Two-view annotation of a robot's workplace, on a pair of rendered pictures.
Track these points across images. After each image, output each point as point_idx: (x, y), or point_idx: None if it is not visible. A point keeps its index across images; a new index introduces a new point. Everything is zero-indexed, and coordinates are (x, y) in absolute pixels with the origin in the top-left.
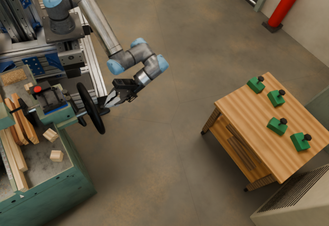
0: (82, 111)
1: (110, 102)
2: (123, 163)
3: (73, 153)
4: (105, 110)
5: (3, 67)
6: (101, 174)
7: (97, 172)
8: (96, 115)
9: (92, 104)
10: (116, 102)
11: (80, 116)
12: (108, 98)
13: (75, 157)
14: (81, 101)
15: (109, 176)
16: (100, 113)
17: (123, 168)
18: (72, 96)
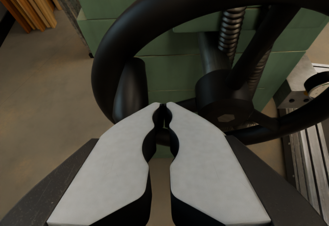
0: (215, 59)
1: (145, 124)
2: (159, 219)
3: (156, 85)
4: (124, 90)
5: None
6: (161, 173)
7: (168, 170)
8: (110, 26)
9: None
10: (83, 158)
11: (201, 57)
12: (192, 124)
13: (148, 87)
14: (312, 190)
15: (152, 185)
16: (127, 66)
17: (152, 214)
18: (327, 178)
